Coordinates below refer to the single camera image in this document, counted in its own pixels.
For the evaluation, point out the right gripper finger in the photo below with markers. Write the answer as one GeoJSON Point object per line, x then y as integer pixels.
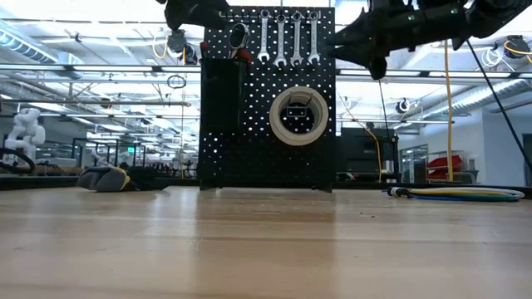
{"type": "Point", "coordinates": [374, 56]}
{"type": "Point", "coordinates": [370, 27]}

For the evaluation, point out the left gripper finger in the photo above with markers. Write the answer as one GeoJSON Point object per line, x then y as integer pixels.
{"type": "Point", "coordinates": [195, 12]}

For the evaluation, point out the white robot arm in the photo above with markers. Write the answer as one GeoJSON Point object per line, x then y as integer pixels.
{"type": "Point", "coordinates": [27, 133]}

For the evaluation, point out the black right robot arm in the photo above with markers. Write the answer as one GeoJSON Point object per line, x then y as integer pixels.
{"type": "Point", "coordinates": [478, 16]}

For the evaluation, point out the chrome wrench rack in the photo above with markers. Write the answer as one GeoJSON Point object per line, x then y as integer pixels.
{"type": "Point", "coordinates": [249, 16]}

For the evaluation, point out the black pegboard bin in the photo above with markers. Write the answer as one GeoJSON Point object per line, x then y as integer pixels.
{"type": "Point", "coordinates": [222, 95]}

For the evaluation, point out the red parts bin rack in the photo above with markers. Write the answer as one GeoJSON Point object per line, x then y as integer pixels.
{"type": "Point", "coordinates": [446, 164]}

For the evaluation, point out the black metal pegboard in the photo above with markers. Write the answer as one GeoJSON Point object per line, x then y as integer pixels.
{"type": "Point", "coordinates": [249, 158]}

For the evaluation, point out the black work glove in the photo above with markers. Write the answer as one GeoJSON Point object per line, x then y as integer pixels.
{"type": "Point", "coordinates": [108, 177]}

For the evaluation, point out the black aluminium frame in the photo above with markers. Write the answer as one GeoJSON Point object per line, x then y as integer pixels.
{"type": "Point", "coordinates": [365, 185]}

